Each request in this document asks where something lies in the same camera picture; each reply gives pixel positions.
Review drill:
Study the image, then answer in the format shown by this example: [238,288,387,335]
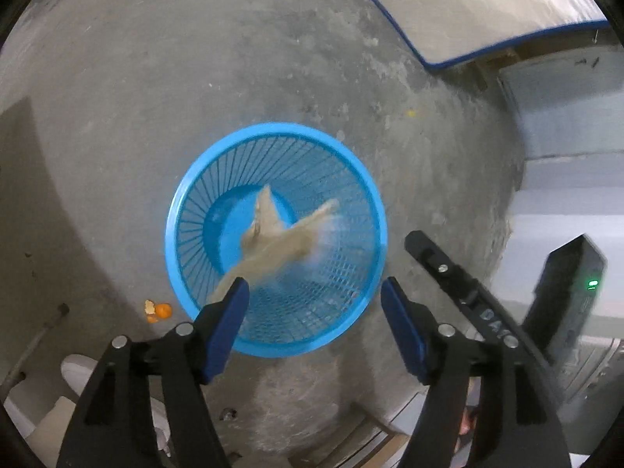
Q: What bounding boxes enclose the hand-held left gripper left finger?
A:
[56,277,250,468]

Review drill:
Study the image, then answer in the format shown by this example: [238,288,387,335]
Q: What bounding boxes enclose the beige cloth rag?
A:
[207,185,342,303]

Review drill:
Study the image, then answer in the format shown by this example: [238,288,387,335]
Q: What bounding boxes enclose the blue plastic mesh basket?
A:
[165,123,389,358]

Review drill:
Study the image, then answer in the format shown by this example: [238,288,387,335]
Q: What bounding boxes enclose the white mattress with blue edge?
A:
[334,0,610,73]

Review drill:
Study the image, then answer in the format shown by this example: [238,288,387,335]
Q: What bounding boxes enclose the metal tripod stand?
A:
[0,303,70,401]

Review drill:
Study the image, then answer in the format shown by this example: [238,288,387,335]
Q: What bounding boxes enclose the white sneaker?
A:
[61,353,171,455]

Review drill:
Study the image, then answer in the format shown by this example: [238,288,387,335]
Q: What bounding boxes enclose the orange peel scraps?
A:
[144,299,174,324]

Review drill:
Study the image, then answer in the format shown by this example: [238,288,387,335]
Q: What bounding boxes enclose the beige trouser leg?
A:
[23,396,78,467]

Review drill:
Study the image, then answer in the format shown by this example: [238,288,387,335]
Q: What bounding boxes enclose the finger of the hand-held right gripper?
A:
[404,230,482,307]

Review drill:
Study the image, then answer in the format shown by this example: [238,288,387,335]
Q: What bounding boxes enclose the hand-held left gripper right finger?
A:
[380,277,571,468]

